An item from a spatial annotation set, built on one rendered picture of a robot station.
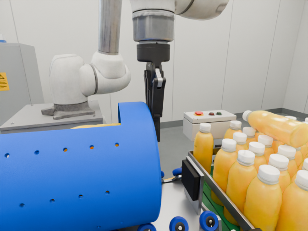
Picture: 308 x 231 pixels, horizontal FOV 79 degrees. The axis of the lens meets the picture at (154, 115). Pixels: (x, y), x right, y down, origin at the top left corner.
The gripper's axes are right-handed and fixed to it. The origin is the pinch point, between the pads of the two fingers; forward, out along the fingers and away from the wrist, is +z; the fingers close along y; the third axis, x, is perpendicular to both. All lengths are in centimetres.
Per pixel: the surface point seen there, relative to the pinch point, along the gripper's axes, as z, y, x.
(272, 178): 6.8, -16.3, -21.6
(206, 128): 6.4, 12.6, -21.8
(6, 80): 1, 133, 93
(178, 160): 116, 168, -73
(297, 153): 9.0, -5.9, -40.9
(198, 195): 17.1, -6.6, -10.5
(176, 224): 18.6, -12.3, -2.4
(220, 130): 12.3, 22.0, -34.1
